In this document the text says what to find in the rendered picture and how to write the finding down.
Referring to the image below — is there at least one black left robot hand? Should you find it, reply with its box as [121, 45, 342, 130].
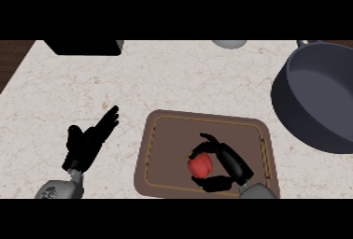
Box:
[60, 105, 121, 174]

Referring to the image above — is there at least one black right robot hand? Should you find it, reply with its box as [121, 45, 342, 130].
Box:
[189, 133, 255, 193]

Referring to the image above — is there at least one red bell pepper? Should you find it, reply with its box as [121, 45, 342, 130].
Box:
[183, 151, 215, 179]

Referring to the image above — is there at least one brown tray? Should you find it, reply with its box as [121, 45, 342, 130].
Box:
[132, 108, 280, 200]

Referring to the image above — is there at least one dark grey pot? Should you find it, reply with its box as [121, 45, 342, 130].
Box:
[270, 40, 353, 155]

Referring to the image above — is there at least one black appliance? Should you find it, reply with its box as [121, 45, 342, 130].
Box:
[42, 40, 122, 57]

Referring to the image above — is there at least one pale grey round object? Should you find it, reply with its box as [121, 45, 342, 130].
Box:
[211, 40, 248, 50]

